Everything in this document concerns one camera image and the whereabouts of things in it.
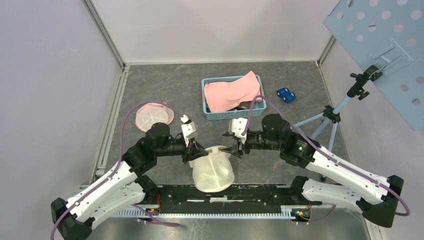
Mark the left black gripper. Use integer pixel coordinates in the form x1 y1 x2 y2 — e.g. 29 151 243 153
155 136 209 164

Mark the pink bra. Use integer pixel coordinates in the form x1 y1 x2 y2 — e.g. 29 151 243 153
203 71 261 113

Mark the white mesh laundry bag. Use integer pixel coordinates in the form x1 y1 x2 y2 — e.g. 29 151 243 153
134 103 175 132

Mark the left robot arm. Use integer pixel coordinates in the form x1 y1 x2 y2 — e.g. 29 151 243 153
50 122 209 240

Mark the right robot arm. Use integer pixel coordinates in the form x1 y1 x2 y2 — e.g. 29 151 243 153
224 113 404 228

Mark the beige bra in basket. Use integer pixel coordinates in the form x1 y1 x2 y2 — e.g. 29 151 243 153
234 98 263 111

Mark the light blue plastic basket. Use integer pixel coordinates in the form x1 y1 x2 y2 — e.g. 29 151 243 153
201 75 267 121

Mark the blue toy car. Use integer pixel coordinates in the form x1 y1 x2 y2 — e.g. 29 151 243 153
276 87 296 103

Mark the blue tripod stand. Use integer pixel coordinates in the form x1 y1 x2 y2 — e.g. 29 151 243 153
293 64 384 182

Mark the blue perforated panel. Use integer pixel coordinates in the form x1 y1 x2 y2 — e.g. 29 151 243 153
323 0 424 131

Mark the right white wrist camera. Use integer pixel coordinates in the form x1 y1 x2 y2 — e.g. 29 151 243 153
228 117 248 144

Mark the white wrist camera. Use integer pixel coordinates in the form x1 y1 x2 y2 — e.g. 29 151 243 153
228 117 248 144
180 114 198 147

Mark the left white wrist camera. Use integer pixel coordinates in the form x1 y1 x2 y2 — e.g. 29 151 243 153
180 114 198 147

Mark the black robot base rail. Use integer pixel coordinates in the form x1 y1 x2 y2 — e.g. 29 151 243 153
139 184 322 214

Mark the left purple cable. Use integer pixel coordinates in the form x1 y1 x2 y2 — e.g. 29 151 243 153
49 101 188 240

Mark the white cable tray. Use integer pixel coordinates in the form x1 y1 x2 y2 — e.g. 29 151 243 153
112 206 310 220

